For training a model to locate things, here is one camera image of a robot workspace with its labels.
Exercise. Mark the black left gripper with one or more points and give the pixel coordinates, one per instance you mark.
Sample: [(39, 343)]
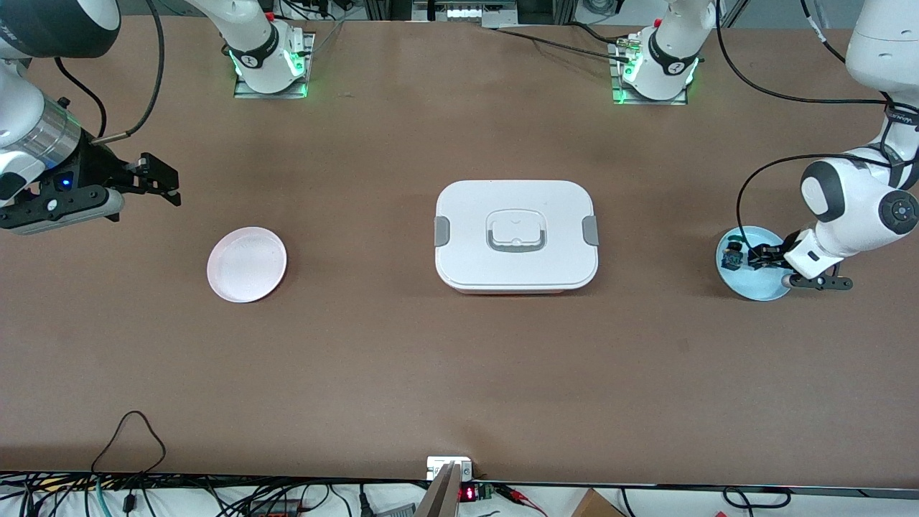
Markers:
[(764, 255)]

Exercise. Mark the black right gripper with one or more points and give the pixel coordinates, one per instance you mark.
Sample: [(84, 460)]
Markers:
[(99, 169)]

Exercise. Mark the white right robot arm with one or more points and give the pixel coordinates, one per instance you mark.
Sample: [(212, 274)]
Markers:
[(251, 36)]

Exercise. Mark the light blue round plate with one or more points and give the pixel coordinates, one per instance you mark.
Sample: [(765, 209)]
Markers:
[(761, 287)]

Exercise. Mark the pink round plate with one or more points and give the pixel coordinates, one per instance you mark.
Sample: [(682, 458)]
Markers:
[(244, 266)]

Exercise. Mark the brown cardboard piece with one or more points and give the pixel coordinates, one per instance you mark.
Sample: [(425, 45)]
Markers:
[(596, 506)]

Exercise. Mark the red digit display module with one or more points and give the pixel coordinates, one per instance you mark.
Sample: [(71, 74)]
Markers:
[(468, 494)]

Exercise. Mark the grey aluminium beam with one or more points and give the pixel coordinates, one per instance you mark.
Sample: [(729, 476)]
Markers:
[(441, 499)]

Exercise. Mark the green push button switch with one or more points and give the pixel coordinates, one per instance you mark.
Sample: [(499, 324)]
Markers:
[(732, 255)]

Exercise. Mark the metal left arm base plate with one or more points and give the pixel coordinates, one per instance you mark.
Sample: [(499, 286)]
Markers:
[(616, 72)]

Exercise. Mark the aluminium frame with light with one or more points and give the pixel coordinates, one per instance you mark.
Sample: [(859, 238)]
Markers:
[(467, 13)]

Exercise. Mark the white metal bracket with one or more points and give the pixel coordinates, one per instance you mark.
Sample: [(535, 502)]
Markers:
[(438, 467)]

